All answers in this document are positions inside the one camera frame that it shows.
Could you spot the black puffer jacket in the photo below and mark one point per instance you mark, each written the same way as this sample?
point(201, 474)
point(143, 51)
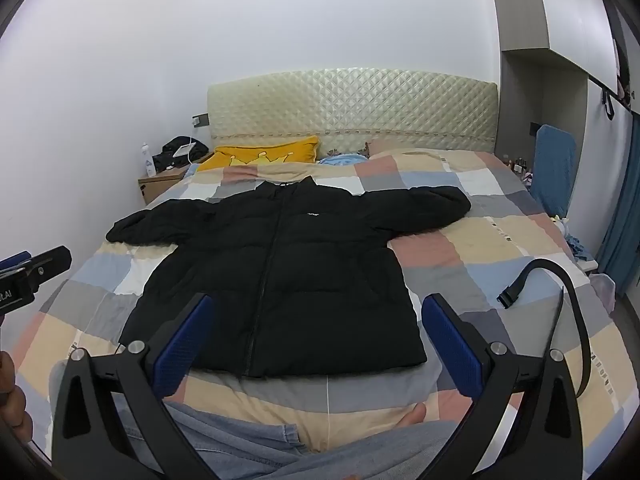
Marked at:
point(300, 285)

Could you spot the yellow pillow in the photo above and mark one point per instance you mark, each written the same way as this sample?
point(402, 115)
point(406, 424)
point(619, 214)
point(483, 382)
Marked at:
point(260, 152)

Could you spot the crumpled blue cloth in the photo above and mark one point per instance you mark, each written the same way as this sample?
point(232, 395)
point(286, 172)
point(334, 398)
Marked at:
point(581, 249)

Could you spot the beige pillow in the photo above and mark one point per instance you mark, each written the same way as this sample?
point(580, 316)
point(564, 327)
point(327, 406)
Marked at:
point(390, 149)

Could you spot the black hook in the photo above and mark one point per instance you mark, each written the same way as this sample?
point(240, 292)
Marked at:
point(608, 105)

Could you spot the grey and white wardrobe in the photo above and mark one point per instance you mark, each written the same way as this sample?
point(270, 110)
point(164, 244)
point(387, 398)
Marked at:
point(520, 5)

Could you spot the patchwork checked blanket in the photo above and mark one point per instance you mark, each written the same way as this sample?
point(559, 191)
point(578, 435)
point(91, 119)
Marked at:
point(450, 260)

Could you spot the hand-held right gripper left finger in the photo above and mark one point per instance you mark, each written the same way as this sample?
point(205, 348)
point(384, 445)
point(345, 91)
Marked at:
point(185, 340)

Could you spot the white flat device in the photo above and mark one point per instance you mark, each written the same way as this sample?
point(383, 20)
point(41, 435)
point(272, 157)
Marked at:
point(186, 150)

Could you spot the black bag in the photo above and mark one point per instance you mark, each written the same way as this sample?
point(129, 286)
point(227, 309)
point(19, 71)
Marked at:
point(167, 160)

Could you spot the person's left hand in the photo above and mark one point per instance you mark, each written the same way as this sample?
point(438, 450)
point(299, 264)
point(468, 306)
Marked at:
point(12, 405)

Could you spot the person's bare foot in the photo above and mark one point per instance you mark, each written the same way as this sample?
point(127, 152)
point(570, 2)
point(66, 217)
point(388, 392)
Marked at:
point(412, 415)

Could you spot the light blue cloth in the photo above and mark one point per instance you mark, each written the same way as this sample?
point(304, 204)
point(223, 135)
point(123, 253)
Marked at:
point(345, 160)

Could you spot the person's jeans legs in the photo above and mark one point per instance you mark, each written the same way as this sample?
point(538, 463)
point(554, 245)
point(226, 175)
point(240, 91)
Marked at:
point(240, 445)

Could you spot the dark wall socket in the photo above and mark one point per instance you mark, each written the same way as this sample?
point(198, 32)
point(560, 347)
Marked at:
point(201, 120)

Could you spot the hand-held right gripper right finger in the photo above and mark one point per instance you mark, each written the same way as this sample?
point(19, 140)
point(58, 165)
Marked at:
point(450, 345)

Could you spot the beige quilted headboard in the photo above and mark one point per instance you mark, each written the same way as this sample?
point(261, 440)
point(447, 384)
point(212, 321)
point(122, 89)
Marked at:
point(350, 105)

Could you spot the white bottle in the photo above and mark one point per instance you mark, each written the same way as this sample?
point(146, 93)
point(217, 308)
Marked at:
point(148, 162)

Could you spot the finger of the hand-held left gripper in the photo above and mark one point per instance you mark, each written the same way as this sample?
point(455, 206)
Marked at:
point(47, 265)

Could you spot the wooden nightstand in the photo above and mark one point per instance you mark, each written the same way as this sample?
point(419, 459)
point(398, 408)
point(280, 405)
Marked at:
point(160, 182)

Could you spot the row of small bottles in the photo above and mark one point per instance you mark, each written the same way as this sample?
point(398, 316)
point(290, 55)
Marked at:
point(520, 164)

